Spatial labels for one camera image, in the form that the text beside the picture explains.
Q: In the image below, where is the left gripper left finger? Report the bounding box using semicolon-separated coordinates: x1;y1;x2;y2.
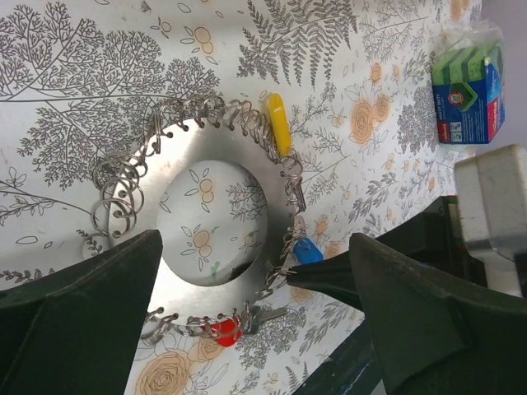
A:
1;230;163;394

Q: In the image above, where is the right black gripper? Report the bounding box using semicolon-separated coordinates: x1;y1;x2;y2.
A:
287;196;526;394

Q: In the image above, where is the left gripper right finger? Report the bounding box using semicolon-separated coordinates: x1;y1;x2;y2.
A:
349;233;488;394

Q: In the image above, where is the blue capped key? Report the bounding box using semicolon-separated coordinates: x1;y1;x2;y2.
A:
292;237;324;265

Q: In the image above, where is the plain silver key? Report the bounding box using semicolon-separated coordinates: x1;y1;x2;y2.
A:
241;305;287;336

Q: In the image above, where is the red capped key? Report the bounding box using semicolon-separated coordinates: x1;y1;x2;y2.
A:
210;318;242;347

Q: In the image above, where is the yellow capped key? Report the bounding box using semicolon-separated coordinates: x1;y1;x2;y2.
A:
268;93;292;156

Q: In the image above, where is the green sponge pack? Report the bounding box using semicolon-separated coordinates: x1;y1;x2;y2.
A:
431;20;506;145

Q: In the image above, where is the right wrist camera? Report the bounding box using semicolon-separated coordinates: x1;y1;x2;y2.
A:
455;145;526;297

